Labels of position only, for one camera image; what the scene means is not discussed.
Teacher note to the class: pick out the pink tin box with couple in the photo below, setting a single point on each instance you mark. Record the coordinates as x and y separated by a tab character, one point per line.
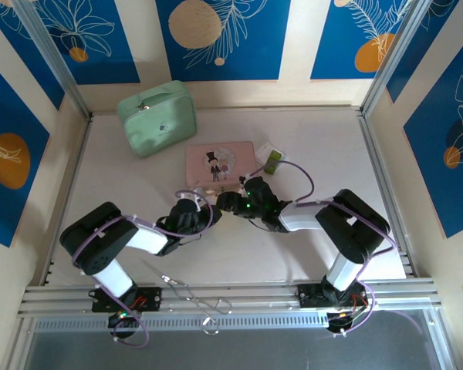
220	162

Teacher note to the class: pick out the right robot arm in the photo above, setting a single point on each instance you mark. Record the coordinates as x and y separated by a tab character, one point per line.
301	221

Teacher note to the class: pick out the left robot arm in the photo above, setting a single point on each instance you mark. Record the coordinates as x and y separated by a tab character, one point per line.
150	239

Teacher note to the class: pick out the clear plastic packet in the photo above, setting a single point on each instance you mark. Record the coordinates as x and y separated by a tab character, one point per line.
265	149

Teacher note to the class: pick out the metal forceps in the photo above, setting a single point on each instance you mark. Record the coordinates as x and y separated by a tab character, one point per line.
185	287

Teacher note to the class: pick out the mint green zipper pouch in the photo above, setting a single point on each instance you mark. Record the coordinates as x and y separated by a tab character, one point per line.
158	119

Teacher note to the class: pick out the aluminium front frame rail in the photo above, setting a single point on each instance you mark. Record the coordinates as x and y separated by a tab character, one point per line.
235	297

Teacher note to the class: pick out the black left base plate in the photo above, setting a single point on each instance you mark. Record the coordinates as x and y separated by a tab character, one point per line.
150	298

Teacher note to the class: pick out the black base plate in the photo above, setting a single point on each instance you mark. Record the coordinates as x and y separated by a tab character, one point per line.
308	296
150	298

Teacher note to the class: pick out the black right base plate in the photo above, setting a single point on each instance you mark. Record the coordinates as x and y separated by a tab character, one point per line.
308	296

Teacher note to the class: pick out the aluminium side rail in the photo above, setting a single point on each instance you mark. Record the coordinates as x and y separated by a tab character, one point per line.
386	192
71	192

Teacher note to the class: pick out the aluminium frame post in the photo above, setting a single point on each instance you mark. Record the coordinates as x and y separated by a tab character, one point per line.
389	61
58	65

